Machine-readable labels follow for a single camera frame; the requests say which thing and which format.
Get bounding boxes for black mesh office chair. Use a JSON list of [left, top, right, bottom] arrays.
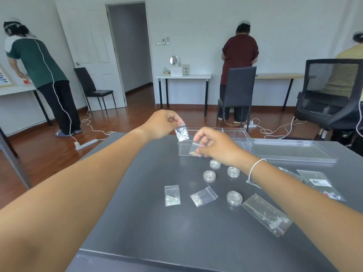
[[294, 58, 363, 148]]

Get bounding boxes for small zip bag white beads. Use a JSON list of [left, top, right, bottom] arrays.
[[189, 186, 219, 208], [174, 123, 190, 142], [164, 185, 181, 207]]

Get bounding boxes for clear plastic box lid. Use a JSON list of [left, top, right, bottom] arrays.
[[250, 138, 339, 164]]

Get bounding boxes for person's right forearm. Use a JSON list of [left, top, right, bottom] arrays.
[[241, 158, 363, 272]]

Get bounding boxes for person's right hand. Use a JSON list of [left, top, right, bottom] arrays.
[[193, 127, 252, 168]]

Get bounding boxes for dark metal table leg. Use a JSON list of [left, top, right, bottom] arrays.
[[0, 126, 31, 190]]

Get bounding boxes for person's left hand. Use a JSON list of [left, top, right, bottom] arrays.
[[141, 110, 185, 140]]

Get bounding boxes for long zip bag clear beads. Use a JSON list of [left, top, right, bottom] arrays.
[[241, 193, 293, 238]]

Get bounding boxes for labelled zip bag coloured beads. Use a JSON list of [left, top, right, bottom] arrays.
[[296, 169, 347, 202]]

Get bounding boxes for clear plastic organiser box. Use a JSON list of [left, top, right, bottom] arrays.
[[178, 127, 252, 157]]

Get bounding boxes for white panel door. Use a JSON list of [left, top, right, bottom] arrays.
[[55, 0, 127, 111]]

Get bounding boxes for wooden table black legs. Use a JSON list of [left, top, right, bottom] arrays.
[[255, 73, 306, 112]]

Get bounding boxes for white cable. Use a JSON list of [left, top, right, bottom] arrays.
[[356, 98, 363, 138], [28, 36, 79, 144], [252, 117, 308, 140], [82, 110, 116, 137]]

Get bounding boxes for dark grey dining chair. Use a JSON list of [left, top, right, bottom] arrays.
[[217, 66, 257, 133]]

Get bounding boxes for white table black legs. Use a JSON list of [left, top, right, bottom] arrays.
[[155, 74, 212, 117], [0, 81, 53, 127]]

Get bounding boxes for white string bracelet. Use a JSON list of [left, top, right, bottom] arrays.
[[246, 159, 267, 189]]

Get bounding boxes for person's left forearm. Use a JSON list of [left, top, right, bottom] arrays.
[[0, 125, 154, 272]]

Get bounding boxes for framed colour sample board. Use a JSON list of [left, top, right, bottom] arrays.
[[0, 63, 15, 89]]

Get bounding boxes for small zip bag coloured beads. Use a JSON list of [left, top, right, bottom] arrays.
[[188, 143, 202, 158]]

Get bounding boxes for black dining chair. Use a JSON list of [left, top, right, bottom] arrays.
[[73, 67, 117, 116]]

